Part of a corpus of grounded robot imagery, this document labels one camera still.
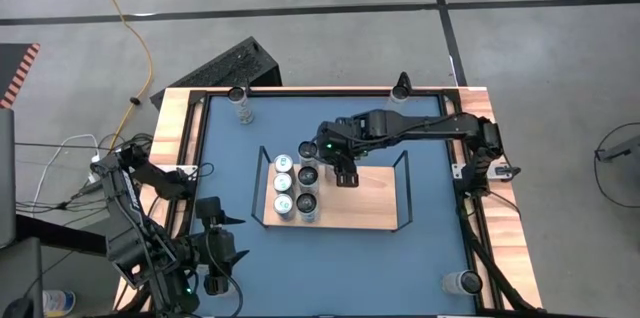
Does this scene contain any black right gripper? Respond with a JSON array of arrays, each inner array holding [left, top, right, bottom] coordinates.
[[313, 117, 369, 188]]

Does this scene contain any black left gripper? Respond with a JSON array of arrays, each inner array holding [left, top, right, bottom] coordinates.
[[194, 196, 250, 295]]

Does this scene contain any Celsius Arctic Vibe can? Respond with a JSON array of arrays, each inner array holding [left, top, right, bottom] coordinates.
[[295, 192, 320, 223], [297, 139, 320, 167], [296, 166, 320, 195]]

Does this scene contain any Red Bull can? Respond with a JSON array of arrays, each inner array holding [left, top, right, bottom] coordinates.
[[272, 172, 294, 194], [273, 152, 295, 174], [272, 193, 296, 221]]

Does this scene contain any vial at top right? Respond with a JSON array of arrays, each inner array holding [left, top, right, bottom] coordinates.
[[388, 84, 411, 109]]

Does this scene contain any vial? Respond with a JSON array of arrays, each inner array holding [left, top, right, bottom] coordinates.
[[388, 84, 411, 109], [441, 269, 484, 297]]

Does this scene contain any vial at bottom right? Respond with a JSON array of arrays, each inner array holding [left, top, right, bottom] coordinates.
[[441, 269, 484, 297]]

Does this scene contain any white blue floor container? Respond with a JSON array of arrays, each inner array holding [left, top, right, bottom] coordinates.
[[42, 289, 77, 317]]

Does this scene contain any grey cabinet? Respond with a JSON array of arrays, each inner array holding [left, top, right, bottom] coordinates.
[[0, 107, 45, 318]]

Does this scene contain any grey stand base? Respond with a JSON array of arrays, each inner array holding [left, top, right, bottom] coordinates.
[[595, 133, 640, 163]]

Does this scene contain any hazard striped floor mat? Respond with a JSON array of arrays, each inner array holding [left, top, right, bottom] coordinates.
[[0, 41, 42, 110]]

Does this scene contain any wooden shelf with black frame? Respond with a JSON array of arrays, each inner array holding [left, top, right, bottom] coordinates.
[[249, 145, 414, 233]]

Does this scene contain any white cable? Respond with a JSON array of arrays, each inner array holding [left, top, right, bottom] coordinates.
[[29, 132, 101, 204]]

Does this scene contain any yellow cable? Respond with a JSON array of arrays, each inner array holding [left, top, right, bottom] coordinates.
[[78, 0, 154, 152]]

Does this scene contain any black looped cable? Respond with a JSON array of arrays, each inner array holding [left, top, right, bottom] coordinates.
[[593, 121, 640, 209]]

